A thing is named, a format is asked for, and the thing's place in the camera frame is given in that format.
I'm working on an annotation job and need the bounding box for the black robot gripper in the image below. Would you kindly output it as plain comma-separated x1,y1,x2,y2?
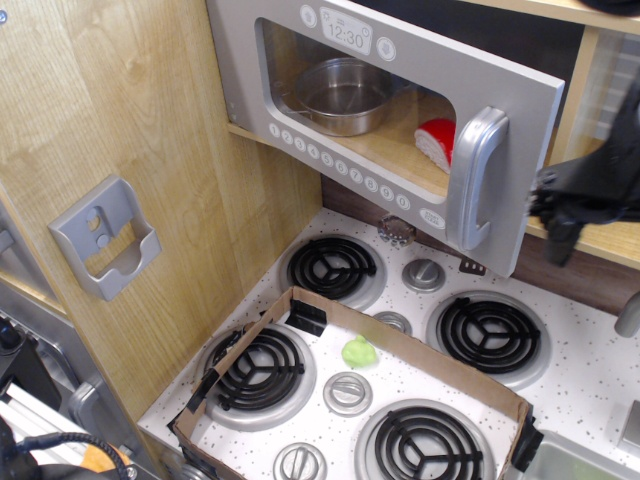
529,79,639,267

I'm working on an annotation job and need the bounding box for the silver microwave door handle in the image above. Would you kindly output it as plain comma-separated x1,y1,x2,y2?
446,106,509,251

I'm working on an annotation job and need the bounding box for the grey toy microwave door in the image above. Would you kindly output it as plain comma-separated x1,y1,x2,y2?
207,1,564,276

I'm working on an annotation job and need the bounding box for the steel pot in microwave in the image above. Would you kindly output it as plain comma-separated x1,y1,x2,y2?
293,57,394,137

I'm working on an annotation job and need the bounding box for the hanging silver spatula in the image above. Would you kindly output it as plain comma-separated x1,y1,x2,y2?
459,257,487,276

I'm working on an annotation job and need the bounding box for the grey sink faucet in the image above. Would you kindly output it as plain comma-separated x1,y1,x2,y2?
614,292,640,338

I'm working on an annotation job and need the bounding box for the back right black burner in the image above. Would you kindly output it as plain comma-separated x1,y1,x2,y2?
435,296,542,375

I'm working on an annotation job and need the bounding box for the black burner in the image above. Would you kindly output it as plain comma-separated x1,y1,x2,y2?
207,326,308,413
435,296,542,375
372,406,485,480
282,236,379,300

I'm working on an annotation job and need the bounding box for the back silver stove knob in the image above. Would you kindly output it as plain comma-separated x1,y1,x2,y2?
402,259,446,293

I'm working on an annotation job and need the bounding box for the silver stove knob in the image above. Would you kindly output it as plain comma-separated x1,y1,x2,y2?
323,372,373,417
402,259,446,293
273,442,328,480

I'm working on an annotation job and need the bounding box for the red white toy food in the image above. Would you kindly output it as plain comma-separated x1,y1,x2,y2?
414,118,456,174

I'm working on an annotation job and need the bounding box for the small middle silver knob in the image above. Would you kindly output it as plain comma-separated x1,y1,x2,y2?
374,311,413,336

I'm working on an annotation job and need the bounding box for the black clip on cardboard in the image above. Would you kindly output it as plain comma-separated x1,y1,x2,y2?
511,406,544,473

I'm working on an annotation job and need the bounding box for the steel sink basin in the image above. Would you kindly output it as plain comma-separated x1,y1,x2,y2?
520,430,639,480

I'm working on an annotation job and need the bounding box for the back left black burner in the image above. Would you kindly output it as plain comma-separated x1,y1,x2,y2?
282,236,379,300

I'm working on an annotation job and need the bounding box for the green toy vegetable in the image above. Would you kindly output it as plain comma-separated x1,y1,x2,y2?
341,335,377,368

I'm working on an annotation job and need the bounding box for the front right black burner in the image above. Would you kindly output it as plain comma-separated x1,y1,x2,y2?
372,406,485,480

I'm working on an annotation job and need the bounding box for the centre silver stove knob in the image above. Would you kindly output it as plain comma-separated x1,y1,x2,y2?
323,372,373,417

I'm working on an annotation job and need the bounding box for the front left black burner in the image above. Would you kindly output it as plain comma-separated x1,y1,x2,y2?
207,326,308,413

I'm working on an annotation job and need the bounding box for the front silver stove knob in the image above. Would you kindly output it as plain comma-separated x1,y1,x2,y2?
273,442,328,480

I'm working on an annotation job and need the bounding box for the orange tape piece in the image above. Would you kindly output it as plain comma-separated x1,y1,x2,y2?
80,444,116,473

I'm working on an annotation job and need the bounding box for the brown cardboard frame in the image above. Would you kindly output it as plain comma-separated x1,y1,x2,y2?
171,287,530,479

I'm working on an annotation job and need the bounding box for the grey wall holder bracket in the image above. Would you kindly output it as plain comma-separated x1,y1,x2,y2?
48,175,162,301

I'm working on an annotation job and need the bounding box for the silver oven door handle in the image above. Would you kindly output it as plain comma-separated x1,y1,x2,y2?
68,381,107,435

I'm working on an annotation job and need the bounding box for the black cable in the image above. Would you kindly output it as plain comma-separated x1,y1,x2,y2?
0,414,132,480

